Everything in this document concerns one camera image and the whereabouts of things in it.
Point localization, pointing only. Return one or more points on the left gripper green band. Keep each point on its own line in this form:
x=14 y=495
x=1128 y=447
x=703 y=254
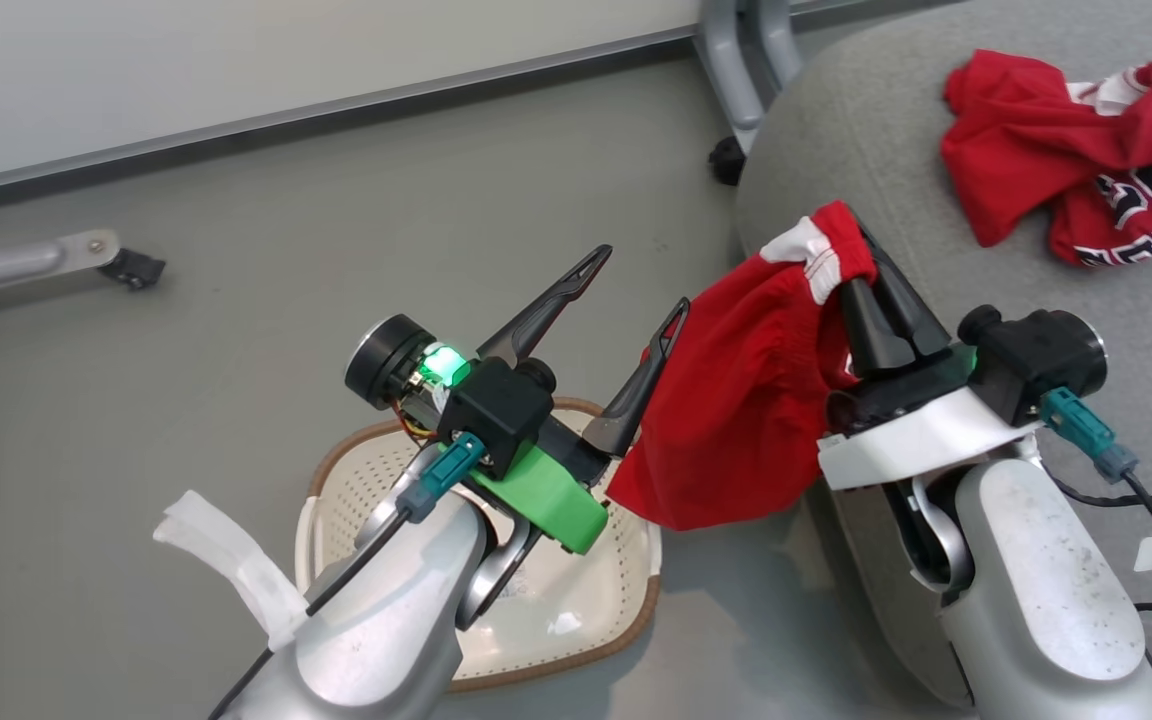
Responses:
x=546 y=495

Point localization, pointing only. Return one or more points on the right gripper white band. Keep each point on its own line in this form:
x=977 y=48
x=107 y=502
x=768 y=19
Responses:
x=916 y=430

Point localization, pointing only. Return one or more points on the red shorts white trim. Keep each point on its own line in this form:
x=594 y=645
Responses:
x=736 y=400

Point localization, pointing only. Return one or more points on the red jersey with lettering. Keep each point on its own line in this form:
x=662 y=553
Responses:
x=1016 y=140

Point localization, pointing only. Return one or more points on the grey fabric seat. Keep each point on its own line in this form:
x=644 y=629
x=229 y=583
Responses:
x=886 y=130

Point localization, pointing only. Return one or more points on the cream laundry basket brown rim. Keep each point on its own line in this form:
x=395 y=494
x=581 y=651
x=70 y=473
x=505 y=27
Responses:
x=576 y=610

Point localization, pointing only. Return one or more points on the round black caster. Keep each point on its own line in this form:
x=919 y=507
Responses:
x=727 y=162

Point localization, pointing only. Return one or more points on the forked grey metal chair leg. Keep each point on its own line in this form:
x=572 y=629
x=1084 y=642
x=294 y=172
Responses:
x=736 y=50

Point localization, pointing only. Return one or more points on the white tape strip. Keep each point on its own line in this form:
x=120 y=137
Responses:
x=236 y=560

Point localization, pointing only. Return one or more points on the flat black caster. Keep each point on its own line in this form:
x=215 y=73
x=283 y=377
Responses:
x=134 y=268

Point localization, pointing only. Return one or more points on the long grey metal chair leg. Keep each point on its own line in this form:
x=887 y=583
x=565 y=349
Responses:
x=6 y=262

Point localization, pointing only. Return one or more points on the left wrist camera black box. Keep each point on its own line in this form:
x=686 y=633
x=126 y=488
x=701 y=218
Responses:
x=496 y=410

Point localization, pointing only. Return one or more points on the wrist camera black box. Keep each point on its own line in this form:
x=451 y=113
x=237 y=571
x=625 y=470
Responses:
x=496 y=410
x=1036 y=355

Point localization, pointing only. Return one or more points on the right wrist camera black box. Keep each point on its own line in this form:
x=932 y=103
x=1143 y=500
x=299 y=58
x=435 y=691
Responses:
x=1036 y=355

